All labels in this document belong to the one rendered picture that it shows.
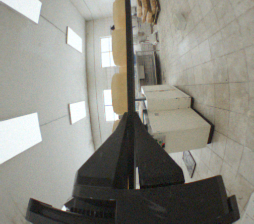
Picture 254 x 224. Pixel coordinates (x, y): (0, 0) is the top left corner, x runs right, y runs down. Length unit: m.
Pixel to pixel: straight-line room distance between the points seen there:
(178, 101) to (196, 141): 0.77
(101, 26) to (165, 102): 4.89
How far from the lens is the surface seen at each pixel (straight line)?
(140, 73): 4.80
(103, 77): 5.56
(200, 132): 1.75
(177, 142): 1.69
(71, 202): 0.75
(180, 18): 2.57
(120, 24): 0.19
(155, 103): 2.12
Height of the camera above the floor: 1.02
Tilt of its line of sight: 4 degrees up
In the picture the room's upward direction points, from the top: 94 degrees counter-clockwise
